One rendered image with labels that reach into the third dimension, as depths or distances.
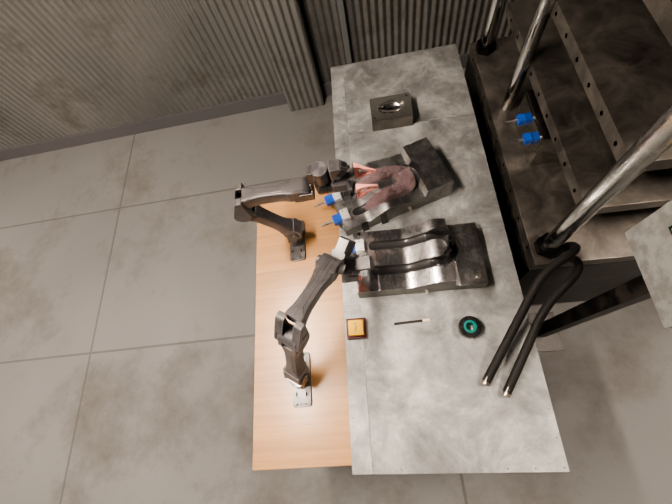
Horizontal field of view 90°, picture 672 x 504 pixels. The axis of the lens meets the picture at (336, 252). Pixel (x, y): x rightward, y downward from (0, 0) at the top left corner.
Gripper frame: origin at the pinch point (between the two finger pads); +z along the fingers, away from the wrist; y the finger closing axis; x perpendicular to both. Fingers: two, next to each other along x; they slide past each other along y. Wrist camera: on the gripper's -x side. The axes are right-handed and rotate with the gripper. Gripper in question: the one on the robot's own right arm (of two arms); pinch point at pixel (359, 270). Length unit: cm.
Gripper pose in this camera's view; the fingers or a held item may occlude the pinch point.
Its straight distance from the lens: 131.1
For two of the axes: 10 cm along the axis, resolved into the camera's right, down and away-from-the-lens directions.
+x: -8.7, 1.7, 4.6
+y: -0.8, -9.7, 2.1
